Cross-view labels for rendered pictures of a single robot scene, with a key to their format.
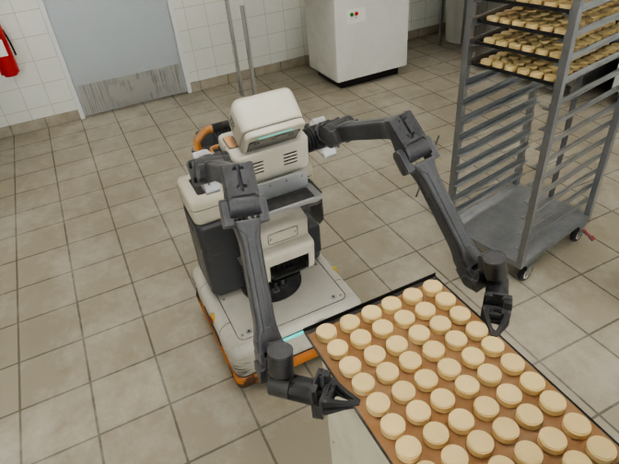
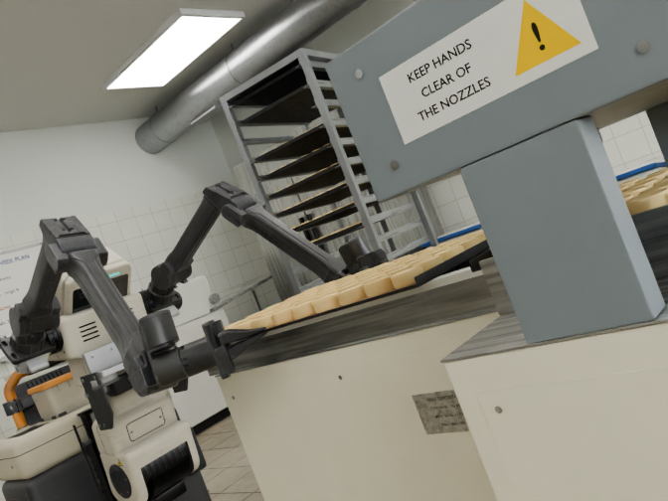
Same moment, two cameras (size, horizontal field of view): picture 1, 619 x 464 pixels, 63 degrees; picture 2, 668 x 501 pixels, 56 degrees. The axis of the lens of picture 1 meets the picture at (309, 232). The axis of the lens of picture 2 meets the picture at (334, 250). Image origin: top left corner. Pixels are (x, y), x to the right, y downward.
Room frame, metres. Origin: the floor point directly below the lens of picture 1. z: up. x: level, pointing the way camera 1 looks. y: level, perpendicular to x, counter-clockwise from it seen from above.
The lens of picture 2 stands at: (-0.44, 0.27, 0.99)
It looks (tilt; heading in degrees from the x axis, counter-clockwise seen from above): 0 degrees down; 334
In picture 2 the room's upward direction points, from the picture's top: 21 degrees counter-clockwise
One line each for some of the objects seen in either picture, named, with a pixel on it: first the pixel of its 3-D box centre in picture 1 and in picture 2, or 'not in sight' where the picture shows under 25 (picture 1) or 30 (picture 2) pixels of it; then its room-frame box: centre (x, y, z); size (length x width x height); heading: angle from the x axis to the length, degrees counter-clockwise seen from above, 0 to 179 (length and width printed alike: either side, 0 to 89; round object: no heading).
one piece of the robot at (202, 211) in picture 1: (254, 217); (107, 469); (1.84, 0.24, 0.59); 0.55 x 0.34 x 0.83; 113
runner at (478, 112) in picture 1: (504, 100); not in sight; (2.38, -1.04, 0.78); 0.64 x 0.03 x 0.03; 124
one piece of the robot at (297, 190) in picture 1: (282, 206); (133, 374); (1.49, 0.09, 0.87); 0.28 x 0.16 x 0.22; 113
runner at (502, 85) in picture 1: (507, 83); (335, 274); (2.38, -1.04, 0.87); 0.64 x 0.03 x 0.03; 124
